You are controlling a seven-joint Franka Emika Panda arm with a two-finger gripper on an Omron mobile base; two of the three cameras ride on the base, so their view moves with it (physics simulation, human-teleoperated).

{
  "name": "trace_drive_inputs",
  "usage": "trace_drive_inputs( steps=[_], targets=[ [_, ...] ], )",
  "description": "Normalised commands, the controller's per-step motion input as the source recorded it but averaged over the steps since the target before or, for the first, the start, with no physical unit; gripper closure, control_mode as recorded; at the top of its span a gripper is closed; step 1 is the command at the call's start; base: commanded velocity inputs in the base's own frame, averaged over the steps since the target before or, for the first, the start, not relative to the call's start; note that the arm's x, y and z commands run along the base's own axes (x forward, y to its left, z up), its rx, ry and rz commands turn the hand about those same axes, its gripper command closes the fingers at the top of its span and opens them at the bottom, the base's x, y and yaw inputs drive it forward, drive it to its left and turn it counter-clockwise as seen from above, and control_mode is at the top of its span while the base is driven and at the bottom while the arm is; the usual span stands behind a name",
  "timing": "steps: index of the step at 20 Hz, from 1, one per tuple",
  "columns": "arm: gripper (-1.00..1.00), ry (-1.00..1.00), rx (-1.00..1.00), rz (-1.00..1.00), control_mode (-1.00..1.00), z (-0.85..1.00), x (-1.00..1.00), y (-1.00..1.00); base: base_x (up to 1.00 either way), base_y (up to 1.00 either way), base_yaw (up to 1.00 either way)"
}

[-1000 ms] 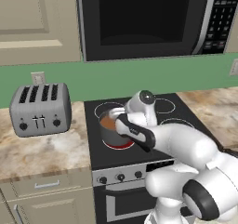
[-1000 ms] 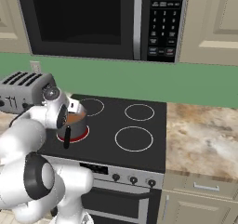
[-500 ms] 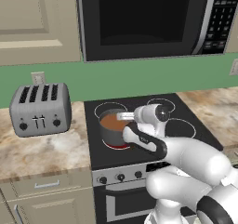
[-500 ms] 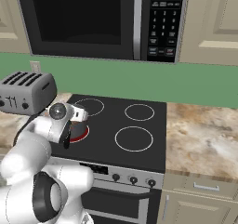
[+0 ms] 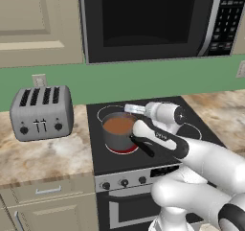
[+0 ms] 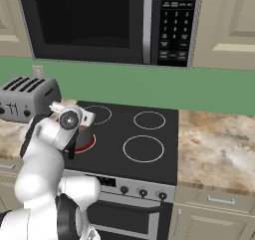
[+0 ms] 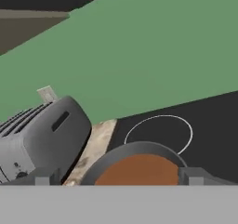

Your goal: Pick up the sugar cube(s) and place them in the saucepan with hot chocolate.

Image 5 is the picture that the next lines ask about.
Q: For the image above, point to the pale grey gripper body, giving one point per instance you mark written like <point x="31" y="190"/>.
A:
<point x="135" y="109"/>

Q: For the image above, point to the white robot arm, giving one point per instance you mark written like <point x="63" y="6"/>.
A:
<point x="204" y="164"/>

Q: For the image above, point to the grey saucepan with hot chocolate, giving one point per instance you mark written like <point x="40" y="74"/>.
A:
<point x="118" y="135"/>

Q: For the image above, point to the black stove with hob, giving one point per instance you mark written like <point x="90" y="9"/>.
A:
<point x="102" y="158"/>

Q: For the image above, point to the black stove knob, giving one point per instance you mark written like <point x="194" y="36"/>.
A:
<point x="124" y="182"/>
<point x="142" y="180"/>
<point x="106" y="186"/>

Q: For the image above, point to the black microwave oven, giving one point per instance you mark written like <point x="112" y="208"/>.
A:
<point x="146" y="20"/>

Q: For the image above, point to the silver four-slot toaster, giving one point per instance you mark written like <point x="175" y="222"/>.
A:
<point x="41" y="116"/>

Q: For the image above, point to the black oven door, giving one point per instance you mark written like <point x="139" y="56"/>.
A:
<point x="127" y="212"/>

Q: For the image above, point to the beige drawer front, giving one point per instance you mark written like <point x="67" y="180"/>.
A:
<point x="48" y="191"/>

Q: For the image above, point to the beige base cupboard door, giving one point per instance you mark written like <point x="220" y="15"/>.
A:
<point x="54" y="217"/>

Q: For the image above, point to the white wall outlet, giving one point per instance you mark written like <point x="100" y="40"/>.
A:
<point x="241" y="69"/>
<point x="40" y="80"/>

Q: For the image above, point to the beige wall cupboard door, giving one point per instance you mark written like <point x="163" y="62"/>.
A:
<point x="35" y="24"/>

